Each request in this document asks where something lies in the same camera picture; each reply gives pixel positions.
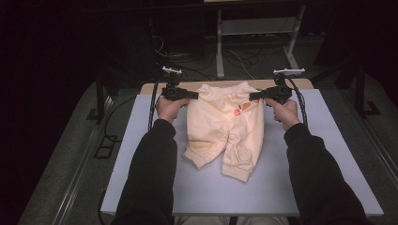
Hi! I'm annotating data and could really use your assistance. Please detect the white floor cable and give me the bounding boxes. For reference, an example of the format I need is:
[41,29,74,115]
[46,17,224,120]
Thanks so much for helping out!
[227,48,255,80]

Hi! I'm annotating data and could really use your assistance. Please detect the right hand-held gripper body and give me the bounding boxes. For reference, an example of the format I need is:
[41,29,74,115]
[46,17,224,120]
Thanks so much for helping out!
[265,67,306,106]

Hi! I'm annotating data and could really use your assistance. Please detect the black metal stand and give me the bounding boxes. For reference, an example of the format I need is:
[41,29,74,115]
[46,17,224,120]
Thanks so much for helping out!
[85,70,115,125]
[313,55,381,118]

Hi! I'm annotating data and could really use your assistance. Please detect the grey metal desk frame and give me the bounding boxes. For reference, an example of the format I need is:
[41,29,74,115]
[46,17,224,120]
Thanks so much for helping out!
[215,4,308,79]

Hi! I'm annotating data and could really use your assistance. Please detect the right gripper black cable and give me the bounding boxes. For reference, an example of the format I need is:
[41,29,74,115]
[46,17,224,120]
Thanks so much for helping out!
[285,76,310,128]

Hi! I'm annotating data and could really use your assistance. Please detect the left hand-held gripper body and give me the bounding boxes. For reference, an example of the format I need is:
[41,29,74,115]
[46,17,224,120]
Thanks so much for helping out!
[161,66,191,102]

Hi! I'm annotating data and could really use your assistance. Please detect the black floor cable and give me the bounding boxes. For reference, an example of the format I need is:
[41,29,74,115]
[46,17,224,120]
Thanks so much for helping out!
[103,95,137,143]

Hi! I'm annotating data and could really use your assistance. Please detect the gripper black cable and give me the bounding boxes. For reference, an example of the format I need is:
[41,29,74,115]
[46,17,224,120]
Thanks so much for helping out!
[147,80,160,131]
[285,76,310,128]

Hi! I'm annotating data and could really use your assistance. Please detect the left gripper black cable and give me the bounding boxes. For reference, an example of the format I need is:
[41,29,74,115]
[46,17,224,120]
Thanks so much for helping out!
[147,80,160,131]

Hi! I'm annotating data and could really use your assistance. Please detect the metal floor rail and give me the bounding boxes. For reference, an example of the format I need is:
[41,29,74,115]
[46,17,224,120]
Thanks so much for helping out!
[51,125,106,225]
[344,90,398,177]

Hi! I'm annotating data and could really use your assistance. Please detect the person's left hand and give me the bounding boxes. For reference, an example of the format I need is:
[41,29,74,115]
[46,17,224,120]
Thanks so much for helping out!
[155,97,191,125]

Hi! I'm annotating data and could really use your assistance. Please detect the person's right hand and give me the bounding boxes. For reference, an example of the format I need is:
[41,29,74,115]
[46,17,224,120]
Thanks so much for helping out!
[264,97,302,132]

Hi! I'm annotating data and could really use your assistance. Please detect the black floor frame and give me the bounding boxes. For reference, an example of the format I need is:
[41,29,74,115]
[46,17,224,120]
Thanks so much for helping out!
[93,134,118,159]

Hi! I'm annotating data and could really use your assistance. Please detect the cream pants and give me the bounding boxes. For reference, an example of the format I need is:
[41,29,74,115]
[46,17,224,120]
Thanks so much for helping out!
[182,82,266,183]

